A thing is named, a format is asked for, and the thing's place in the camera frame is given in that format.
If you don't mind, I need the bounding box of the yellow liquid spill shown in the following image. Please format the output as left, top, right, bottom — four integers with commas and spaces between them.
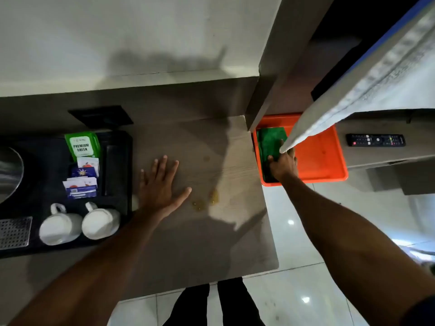
191, 189, 220, 212

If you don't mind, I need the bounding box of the green cleaning cloth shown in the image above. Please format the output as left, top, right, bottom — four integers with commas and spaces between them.
257, 127, 289, 163

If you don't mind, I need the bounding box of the person's dark right sleeve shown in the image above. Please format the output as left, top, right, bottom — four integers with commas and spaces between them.
400, 295, 435, 326

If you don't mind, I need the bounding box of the white ceramic cup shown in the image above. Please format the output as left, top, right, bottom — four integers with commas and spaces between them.
39, 203, 84, 246
81, 201, 121, 241

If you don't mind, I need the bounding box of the grey side desk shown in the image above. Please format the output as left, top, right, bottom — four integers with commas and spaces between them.
335, 109, 435, 196

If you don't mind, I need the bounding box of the person's leg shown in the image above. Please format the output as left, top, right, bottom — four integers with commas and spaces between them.
217, 277, 266, 326
162, 284, 210, 326

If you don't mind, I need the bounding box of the green tea packet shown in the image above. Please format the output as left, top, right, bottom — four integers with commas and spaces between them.
64, 132, 101, 162

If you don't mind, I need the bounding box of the person's left forearm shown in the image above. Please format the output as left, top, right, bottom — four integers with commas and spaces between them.
10, 210, 160, 326

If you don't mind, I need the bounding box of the orange plastic tray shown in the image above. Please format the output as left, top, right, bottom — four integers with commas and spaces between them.
252, 113, 349, 187

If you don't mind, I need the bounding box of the person's right forearm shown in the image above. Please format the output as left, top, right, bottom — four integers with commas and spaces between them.
278, 172, 435, 326

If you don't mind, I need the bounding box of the black remote control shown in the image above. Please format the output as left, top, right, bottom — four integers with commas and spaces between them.
346, 133, 406, 147

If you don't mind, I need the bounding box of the black wall socket plate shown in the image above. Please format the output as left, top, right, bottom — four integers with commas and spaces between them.
68, 105, 134, 130

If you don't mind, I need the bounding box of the perforated metal grate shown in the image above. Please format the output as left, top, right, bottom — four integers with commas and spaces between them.
0, 216, 33, 251

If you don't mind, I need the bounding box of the black serving tray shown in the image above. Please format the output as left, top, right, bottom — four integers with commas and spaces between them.
0, 130, 133, 259

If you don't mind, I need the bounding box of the grey panel with blue edge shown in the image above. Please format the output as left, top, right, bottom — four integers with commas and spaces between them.
279, 0, 435, 154

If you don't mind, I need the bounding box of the person's right leg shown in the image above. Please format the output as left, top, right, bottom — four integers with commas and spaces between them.
217, 277, 266, 326

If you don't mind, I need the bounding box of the white sachet with red print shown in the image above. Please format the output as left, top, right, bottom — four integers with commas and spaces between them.
77, 157, 100, 177

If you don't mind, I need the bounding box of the person's left leg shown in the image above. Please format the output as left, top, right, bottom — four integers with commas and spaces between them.
162, 284, 210, 326

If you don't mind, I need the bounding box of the person's right hand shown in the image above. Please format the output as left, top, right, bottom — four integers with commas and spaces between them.
267, 139, 299, 183

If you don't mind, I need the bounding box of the steel kettle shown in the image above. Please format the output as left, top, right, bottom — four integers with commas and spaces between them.
0, 146, 24, 205

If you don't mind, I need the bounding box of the grey cabinet column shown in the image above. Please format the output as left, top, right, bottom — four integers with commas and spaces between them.
245, 0, 338, 133

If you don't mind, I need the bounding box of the white and blue sachet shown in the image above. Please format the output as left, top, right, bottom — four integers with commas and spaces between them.
63, 177, 99, 200

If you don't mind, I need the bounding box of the person's left hand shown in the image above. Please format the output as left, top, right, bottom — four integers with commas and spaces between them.
138, 155, 192, 223

